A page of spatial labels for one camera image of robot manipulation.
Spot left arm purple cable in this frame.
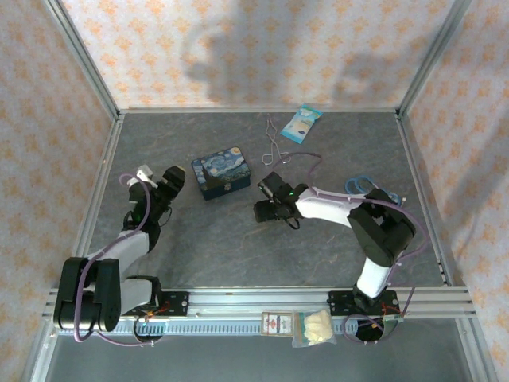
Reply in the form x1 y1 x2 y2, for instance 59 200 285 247
73 173 176 348

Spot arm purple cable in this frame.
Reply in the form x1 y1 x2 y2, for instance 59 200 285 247
278 150 433 348
73 173 176 348

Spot slotted grey cable duct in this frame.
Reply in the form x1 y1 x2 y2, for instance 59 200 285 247
57 320 398 336

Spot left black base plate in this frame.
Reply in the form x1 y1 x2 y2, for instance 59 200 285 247
134 290 190 318

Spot light blue snack packet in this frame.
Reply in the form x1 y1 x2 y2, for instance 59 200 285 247
280 103 324 144

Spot red white card packet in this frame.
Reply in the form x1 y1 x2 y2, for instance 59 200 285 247
261 312 294 338

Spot thin metal wire tongs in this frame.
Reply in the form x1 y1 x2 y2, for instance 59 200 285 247
261 113 292 166

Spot starry night print tin box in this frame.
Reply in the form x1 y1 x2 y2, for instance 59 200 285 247
191 146 253 201

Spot clear bag of white pieces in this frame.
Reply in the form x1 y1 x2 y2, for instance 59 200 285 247
292 310 338 349

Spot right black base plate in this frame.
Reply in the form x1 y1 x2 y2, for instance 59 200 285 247
328 290 401 318

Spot coiled blue cable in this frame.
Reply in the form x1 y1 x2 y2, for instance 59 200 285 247
344 177 401 206

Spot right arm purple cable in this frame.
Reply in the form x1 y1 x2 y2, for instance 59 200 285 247
278 150 433 348

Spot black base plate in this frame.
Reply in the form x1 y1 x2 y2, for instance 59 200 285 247
328 290 401 318
134 290 190 318

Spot aluminium frame post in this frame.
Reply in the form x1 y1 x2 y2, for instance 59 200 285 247
42 0 121 120
397 0 473 116

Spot aluminium table edge rail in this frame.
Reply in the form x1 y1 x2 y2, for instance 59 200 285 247
118 105 399 115
63 115 125 288
395 113 455 288

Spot aluminium mounting rail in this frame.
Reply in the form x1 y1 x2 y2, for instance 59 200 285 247
45 286 476 318

